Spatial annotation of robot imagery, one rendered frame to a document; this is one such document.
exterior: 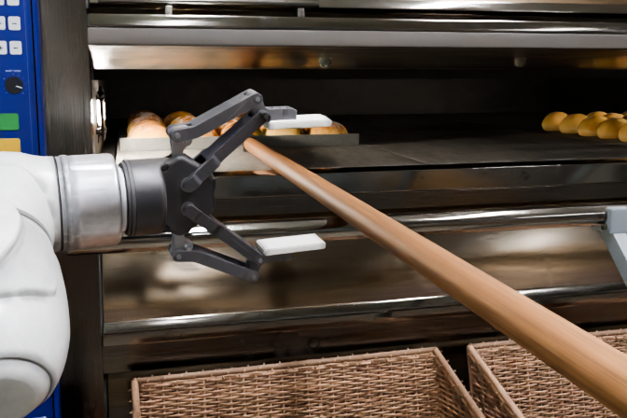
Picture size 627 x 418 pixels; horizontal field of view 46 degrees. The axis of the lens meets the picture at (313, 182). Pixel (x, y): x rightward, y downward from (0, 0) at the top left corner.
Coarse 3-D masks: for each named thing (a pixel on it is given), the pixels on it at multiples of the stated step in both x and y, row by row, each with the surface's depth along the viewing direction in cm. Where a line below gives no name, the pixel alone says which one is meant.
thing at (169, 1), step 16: (112, 0) 108; (128, 0) 108; (144, 0) 109; (160, 0) 109; (176, 0) 110; (192, 0) 110; (208, 0) 111; (224, 0) 112; (240, 0) 112; (256, 0) 113; (272, 0) 113; (288, 0) 114; (304, 0) 115; (304, 16) 115
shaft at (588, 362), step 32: (288, 160) 122; (320, 192) 98; (352, 224) 84; (384, 224) 75; (416, 256) 65; (448, 256) 62; (448, 288) 59; (480, 288) 54; (512, 320) 49; (544, 320) 46; (544, 352) 45; (576, 352) 42; (608, 352) 41; (576, 384) 43; (608, 384) 39
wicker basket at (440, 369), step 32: (384, 352) 134; (416, 352) 136; (160, 384) 124; (192, 384) 125; (224, 384) 127; (256, 384) 128; (288, 384) 129; (320, 384) 130; (352, 384) 132; (384, 384) 134; (416, 384) 135; (448, 384) 132; (160, 416) 124; (192, 416) 124; (256, 416) 127; (288, 416) 129; (320, 416) 130; (352, 416) 131; (416, 416) 134; (448, 416) 132; (480, 416) 120
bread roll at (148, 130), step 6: (138, 126) 168; (144, 126) 167; (150, 126) 167; (156, 126) 168; (162, 126) 169; (132, 132) 167; (138, 132) 166; (144, 132) 166; (150, 132) 166; (156, 132) 167; (162, 132) 167
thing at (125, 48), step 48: (96, 48) 106; (144, 48) 107; (192, 48) 108; (240, 48) 110; (288, 48) 111; (336, 48) 113; (384, 48) 114; (432, 48) 116; (480, 48) 118; (528, 48) 120; (576, 48) 122; (624, 48) 124
